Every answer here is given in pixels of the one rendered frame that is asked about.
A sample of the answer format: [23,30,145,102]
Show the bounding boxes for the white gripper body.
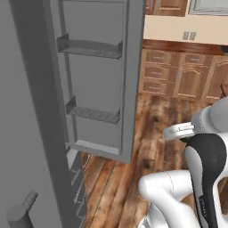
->
[163,121,196,142]

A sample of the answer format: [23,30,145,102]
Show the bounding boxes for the grey fridge door shelf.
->
[65,95,121,125]
[56,33,124,60]

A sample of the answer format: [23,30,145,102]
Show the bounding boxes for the grey fridge door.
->
[44,0,147,165]

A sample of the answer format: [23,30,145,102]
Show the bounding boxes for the grey fridge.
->
[0,0,89,228]

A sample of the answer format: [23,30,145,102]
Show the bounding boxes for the green lime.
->
[179,135,192,144]

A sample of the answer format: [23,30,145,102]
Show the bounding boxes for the wooden base cupboards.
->
[138,47,228,105]

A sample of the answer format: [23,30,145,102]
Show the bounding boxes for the grey microwave oven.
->
[188,0,228,17]

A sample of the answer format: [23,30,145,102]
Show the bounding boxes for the grey wall socket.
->
[182,30,198,42]

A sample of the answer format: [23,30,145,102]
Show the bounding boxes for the wooden wall cupboards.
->
[145,0,190,18]

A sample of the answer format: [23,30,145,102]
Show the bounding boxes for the grey fridge handle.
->
[5,191,39,228]

